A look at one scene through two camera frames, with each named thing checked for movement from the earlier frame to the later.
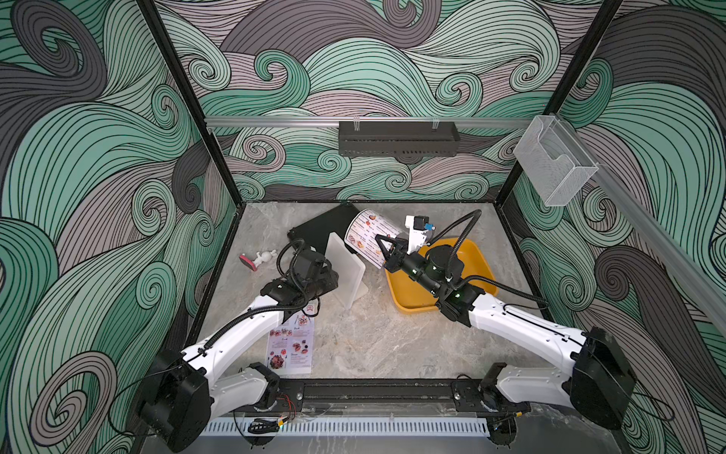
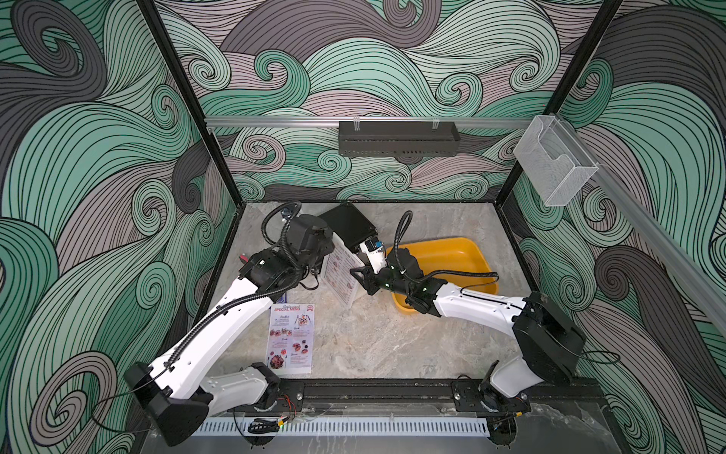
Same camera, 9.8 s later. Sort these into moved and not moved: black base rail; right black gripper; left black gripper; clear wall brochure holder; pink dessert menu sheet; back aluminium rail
Moved: right black gripper; left black gripper
Not moved: clear wall brochure holder; pink dessert menu sheet; black base rail; back aluminium rail
